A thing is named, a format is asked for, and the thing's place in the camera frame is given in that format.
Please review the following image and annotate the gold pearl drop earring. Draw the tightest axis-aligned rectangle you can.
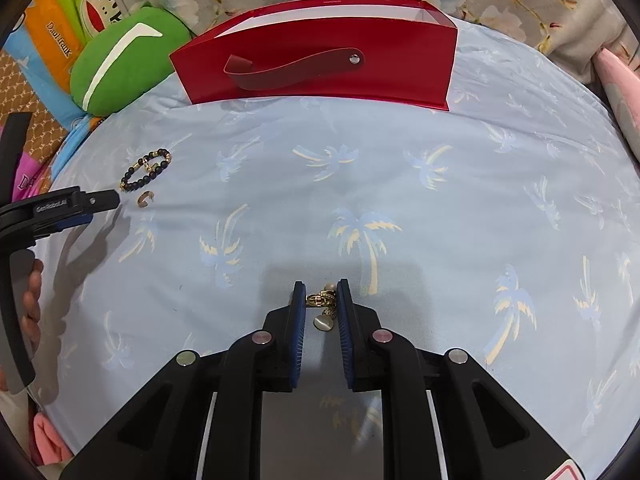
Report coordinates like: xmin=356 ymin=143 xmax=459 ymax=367
xmin=305 ymin=282 xmax=340 ymax=331

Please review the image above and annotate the person's left hand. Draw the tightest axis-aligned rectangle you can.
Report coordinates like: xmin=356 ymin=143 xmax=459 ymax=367
xmin=22 ymin=258 xmax=44 ymax=362

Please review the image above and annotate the black bead bracelet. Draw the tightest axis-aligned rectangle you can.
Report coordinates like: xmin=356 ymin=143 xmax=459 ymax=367
xmin=119 ymin=147 xmax=173 ymax=193

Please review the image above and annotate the grey floral blanket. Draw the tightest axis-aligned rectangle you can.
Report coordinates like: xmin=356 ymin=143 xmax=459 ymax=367
xmin=97 ymin=0 xmax=640 ymax=87

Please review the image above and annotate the red box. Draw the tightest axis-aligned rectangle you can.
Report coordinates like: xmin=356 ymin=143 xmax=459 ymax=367
xmin=168 ymin=0 xmax=459 ymax=114

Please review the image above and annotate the pink pillow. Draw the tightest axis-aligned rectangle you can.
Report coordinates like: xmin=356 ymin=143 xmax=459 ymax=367
xmin=592 ymin=47 xmax=640 ymax=162

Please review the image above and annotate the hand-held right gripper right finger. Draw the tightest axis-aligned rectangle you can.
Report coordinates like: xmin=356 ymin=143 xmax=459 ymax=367
xmin=335 ymin=277 xmax=599 ymax=480

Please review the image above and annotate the light blue palm-print sheet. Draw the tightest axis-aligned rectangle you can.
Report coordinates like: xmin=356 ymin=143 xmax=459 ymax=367
xmin=20 ymin=0 xmax=640 ymax=480

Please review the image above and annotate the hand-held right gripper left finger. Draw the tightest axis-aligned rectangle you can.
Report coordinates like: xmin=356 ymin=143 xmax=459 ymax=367
xmin=60 ymin=280 xmax=307 ymax=480

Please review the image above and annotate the pink cloth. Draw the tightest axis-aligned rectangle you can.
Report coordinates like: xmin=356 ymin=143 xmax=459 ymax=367
xmin=29 ymin=407 xmax=74 ymax=465

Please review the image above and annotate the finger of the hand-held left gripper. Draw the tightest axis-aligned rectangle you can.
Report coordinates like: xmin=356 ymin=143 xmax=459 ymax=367
xmin=0 ymin=186 xmax=122 ymax=249
xmin=0 ymin=112 xmax=34 ymax=204

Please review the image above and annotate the green round cushion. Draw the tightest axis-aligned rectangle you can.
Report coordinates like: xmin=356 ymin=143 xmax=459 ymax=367
xmin=68 ymin=3 xmax=197 ymax=118

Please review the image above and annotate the colourful cartoon printed blanket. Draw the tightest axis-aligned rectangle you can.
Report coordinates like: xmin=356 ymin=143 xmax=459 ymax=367
xmin=0 ymin=0 xmax=166 ymax=221

